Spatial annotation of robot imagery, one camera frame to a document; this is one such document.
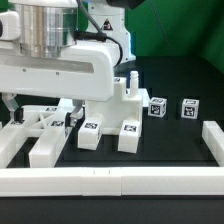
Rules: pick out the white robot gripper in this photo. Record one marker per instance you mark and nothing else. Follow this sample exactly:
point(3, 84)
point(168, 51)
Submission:
point(84, 71)

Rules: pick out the white chair back frame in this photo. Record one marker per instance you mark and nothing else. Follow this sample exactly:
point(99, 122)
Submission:
point(47, 125)

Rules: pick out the white chair seat part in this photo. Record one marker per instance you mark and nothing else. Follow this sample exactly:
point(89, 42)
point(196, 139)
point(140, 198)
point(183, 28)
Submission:
point(122, 109)

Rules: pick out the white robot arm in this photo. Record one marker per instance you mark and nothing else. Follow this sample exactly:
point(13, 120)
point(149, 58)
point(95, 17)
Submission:
point(42, 53)

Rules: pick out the small white tagged cube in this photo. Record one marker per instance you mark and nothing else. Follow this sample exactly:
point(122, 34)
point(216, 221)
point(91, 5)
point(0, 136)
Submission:
point(190, 108)
point(157, 107)

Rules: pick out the white front obstacle wall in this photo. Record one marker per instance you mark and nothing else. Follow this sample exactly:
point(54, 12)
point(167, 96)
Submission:
point(112, 181)

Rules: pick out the white obstacle wall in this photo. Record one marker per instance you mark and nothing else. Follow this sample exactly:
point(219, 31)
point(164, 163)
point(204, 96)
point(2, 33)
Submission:
point(213, 136)
point(112, 181)

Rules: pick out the white marker base plate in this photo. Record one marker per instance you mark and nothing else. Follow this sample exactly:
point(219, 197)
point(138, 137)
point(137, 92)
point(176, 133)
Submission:
point(144, 93)

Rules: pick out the white right obstacle wall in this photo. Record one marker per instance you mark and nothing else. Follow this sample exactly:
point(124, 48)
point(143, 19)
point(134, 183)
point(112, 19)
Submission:
point(213, 136)

